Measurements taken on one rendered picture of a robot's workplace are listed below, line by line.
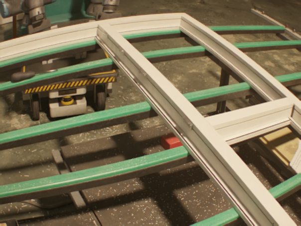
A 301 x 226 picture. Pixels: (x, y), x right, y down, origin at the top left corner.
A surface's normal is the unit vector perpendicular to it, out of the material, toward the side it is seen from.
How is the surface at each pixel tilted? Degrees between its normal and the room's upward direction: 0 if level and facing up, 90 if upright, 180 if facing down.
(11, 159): 0
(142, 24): 90
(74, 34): 90
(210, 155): 90
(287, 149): 0
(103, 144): 0
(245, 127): 90
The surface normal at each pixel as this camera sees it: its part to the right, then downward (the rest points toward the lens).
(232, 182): -0.91, 0.18
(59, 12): 0.27, 0.54
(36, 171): 0.04, -0.84
